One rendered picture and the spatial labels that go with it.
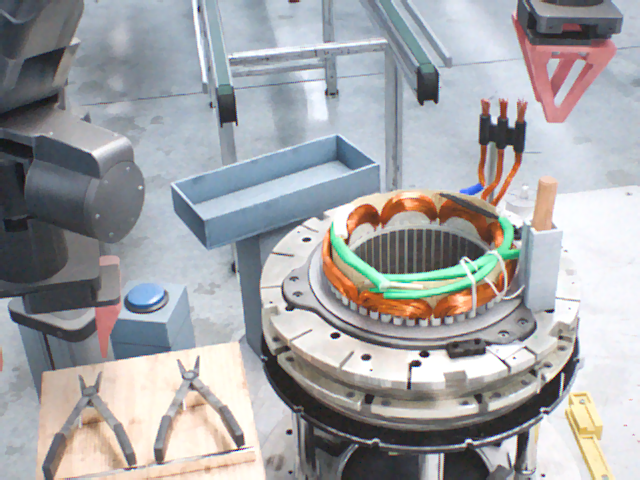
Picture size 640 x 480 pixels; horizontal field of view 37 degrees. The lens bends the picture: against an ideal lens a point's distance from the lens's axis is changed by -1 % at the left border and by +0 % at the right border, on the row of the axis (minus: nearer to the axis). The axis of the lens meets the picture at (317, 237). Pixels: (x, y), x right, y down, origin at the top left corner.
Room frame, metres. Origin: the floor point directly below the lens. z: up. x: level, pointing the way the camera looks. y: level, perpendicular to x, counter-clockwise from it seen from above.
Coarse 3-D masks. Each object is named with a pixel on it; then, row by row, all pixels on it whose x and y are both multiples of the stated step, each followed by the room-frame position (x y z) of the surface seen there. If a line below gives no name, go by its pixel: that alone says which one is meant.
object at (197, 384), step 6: (198, 378) 0.65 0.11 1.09; (192, 384) 0.64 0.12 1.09; (198, 384) 0.64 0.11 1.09; (204, 384) 0.64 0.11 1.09; (198, 390) 0.63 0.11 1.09; (204, 390) 0.63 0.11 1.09; (210, 390) 0.63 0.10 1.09; (204, 396) 0.62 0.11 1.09; (210, 396) 0.62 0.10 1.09; (216, 396) 0.62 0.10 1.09; (210, 402) 0.62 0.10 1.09; (216, 402) 0.61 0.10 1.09; (222, 402) 0.61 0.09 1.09; (216, 408) 0.61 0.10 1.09
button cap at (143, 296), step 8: (136, 288) 0.85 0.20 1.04; (144, 288) 0.85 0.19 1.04; (152, 288) 0.85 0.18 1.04; (160, 288) 0.85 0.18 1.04; (128, 296) 0.84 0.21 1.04; (136, 296) 0.84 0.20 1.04; (144, 296) 0.84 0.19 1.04; (152, 296) 0.84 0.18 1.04; (160, 296) 0.84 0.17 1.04; (136, 304) 0.83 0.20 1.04; (144, 304) 0.83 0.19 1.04; (152, 304) 0.83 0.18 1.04
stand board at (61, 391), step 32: (192, 352) 0.71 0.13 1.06; (224, 352) 0.71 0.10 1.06; (64, 384) 0.68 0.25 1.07; (128, 384) 0.67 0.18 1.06; (160, 384) 0.67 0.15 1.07; (224, 384) 0.67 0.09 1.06; (64, 416) 0.63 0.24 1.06; (128, 416) 0.63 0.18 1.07; (160, 416) 0.63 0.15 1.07; (192, 416) 0.62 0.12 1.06; (96, 448) 0.59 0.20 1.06; (192, 448) 0.59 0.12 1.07; (224, 448) 0.58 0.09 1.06; (256, 448) 0.58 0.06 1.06
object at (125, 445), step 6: (114, 426) 0.59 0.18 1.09; (120, 426) 0.59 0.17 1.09; (114, 432) 0.59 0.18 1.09; (120, 432) 0.58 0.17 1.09; (126, 432) 0.58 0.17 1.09; (120, 438) 0.57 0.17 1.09; (126, 438) 0.57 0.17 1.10; (120, 444) 0.57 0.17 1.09; (126, 444) 0.56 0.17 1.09; (126, 450) 0.56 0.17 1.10; (132, 450) 0.56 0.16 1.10; (126, 456) 0.55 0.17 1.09; (132, 456) 0.55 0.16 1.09; (132, 462) 0.55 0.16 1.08
